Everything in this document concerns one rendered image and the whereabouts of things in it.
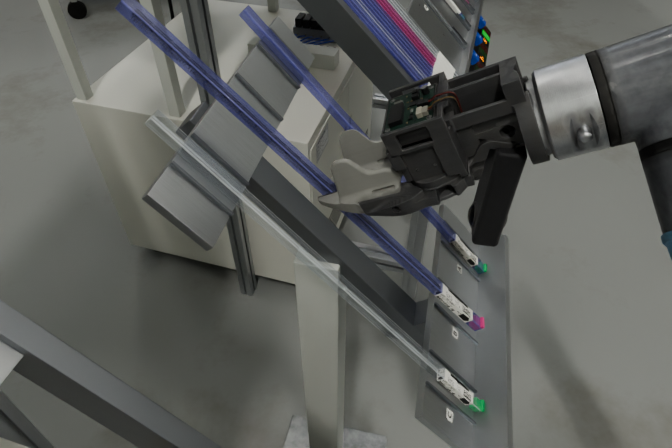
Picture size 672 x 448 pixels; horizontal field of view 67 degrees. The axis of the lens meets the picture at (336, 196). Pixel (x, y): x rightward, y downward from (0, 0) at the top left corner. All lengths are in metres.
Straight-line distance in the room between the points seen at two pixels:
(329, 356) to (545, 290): 1.10
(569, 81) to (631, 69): 0.04
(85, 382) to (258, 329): 1.17
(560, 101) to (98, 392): 0.42
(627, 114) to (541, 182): 1.78
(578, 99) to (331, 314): 0.45
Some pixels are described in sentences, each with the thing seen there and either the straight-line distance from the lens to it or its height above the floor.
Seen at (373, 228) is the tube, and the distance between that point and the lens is 0.53.
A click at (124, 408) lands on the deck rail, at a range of 0.48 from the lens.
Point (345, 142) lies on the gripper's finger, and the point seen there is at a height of 1.05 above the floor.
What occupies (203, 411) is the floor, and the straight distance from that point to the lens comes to 1.51.
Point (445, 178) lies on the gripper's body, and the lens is 0.44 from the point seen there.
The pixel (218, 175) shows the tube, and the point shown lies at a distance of 0.46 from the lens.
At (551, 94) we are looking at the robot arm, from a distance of 0.41.
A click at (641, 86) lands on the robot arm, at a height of 1.16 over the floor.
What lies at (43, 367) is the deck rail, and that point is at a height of 0.98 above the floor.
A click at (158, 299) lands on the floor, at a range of 1.74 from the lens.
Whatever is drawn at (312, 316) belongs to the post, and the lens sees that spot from 0.75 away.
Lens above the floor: 1.34
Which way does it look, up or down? 43 degrees down
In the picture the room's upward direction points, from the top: straight up
